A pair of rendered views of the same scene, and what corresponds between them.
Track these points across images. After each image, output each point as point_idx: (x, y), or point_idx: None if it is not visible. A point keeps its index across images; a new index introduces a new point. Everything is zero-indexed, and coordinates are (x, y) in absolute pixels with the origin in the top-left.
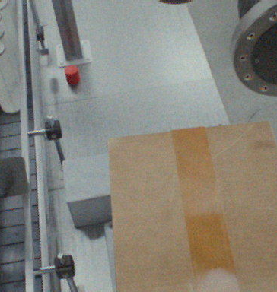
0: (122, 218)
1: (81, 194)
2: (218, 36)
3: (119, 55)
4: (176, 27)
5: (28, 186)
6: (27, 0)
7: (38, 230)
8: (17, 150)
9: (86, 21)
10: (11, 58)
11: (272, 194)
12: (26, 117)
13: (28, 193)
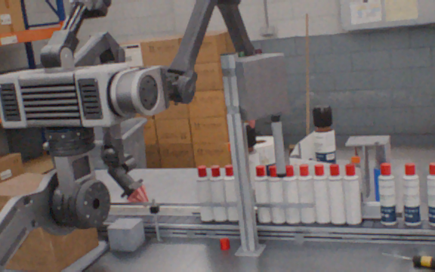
0: None
1: (118, 221)
2: None
3: (230, 264)
4: None
5: (121, 195)
6: (311, 227)
7: None
8: (175, 219)
9: (282, 257)
10: (213, 196)
11: (16, 193)
12: (170, 202)
13: (125, 202)
